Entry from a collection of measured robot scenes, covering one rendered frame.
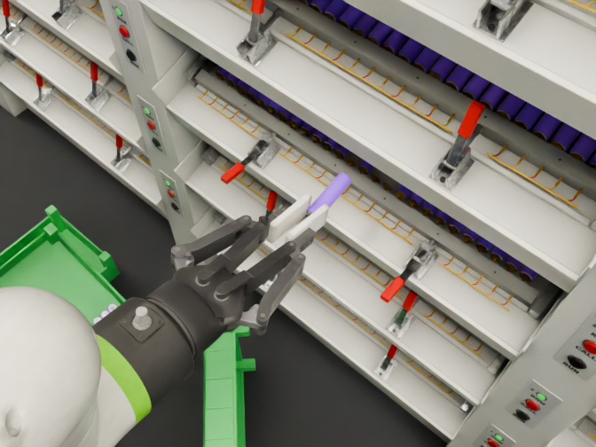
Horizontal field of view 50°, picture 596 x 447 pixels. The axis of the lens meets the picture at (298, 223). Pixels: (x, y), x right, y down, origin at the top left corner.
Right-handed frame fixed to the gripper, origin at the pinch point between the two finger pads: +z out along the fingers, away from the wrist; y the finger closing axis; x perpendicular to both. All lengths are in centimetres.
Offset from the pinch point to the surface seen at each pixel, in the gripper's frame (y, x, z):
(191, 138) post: 33.1, 18.3, 16.9
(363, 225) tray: -2.6, 7.7, 12.4
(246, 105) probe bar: 21.0, 3.4, 15.1
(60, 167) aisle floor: 81, 61, 22
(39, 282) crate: 54, 58, -4
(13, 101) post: 103, 56, 25
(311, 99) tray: 5.6, -10.5, 7.0
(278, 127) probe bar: 14.9, 3.5, 15.0
